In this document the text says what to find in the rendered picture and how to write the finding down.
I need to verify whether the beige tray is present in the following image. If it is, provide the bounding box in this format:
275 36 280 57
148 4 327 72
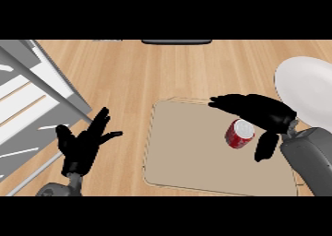
141 97 299 197

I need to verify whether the dark grey flat object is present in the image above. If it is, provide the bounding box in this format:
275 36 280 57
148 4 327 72
140 40 213 46

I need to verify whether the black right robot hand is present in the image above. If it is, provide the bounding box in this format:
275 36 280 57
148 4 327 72
206 93 299 163

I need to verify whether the red soda can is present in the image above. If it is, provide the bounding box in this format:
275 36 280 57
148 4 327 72
222 118 256 150

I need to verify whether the white plate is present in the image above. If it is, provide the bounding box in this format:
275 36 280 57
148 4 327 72
271 55 332 136

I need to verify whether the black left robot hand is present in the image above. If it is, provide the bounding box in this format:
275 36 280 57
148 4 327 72
54 106 125 178

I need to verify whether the grey and white appliance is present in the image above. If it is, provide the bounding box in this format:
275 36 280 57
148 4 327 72
0 40 94 197

